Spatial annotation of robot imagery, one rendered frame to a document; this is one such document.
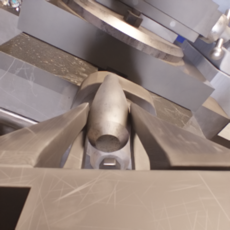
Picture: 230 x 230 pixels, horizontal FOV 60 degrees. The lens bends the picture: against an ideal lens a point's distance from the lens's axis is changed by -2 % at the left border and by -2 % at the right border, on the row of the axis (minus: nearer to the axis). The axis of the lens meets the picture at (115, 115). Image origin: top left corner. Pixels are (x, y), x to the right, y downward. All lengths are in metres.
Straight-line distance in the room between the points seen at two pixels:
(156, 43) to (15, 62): 0.19
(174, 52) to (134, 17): 0.09
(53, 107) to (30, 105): 0.03
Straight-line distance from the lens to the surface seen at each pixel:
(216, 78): 0.57
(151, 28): 0.38
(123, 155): 0.18
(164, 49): 0.33
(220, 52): 0.43
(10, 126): 0.32
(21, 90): 0.27
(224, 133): 0.56
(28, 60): 0.26
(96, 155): 0.18
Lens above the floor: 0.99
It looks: 30 degrees down
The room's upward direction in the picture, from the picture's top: 31 degrees clockwise
